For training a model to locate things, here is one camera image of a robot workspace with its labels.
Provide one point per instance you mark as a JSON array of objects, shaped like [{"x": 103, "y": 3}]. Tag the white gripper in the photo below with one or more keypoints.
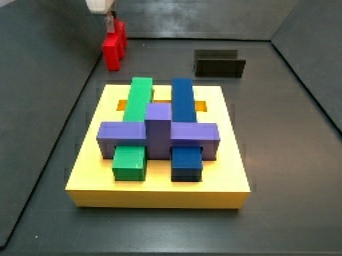
[{"x": 100, "y": 7}]

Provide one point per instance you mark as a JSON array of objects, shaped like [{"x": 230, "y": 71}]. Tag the red cross-shaped block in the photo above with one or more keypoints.
[{"x": 114, "y": 46}]

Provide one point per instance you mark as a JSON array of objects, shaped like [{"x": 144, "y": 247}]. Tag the purple cross-shaped block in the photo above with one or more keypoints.
[{"x": 158, "y": 135}]

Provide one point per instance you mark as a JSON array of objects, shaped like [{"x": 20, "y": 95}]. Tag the yellow base board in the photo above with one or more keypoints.
[{"x": 222, "y": 189}]

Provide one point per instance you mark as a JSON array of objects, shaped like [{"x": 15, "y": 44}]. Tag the green bar block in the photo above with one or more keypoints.
[{"x": 128, "y": 165}]

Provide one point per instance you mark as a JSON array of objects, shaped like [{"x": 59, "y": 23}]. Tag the blue bar block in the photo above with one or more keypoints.
[{"x": 186, "y": 152}]

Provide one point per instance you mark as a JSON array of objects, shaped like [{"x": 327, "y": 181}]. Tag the black angled bracket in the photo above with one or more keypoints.
[{"x": 218, "y": 63}]

